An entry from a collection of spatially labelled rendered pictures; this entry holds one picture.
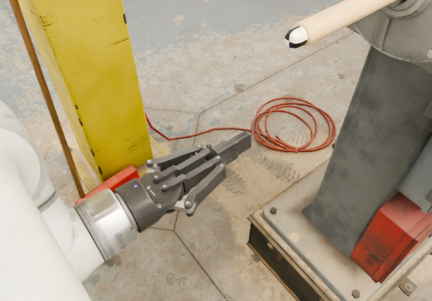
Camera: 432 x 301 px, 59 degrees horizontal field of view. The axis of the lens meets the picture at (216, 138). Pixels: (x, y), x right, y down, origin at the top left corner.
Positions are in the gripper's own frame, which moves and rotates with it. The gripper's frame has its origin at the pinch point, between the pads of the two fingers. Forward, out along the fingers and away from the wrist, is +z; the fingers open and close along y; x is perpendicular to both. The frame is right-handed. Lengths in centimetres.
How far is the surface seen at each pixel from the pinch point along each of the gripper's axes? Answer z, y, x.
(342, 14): 11.9, 9.7, 22.3
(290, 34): 3.8, 8.6, 22.2
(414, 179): 46, 13, -31
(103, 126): 1, -91, -51
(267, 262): 29, -23, -98
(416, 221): 45, 17, -44
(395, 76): 42.7, 3.0, -4.0
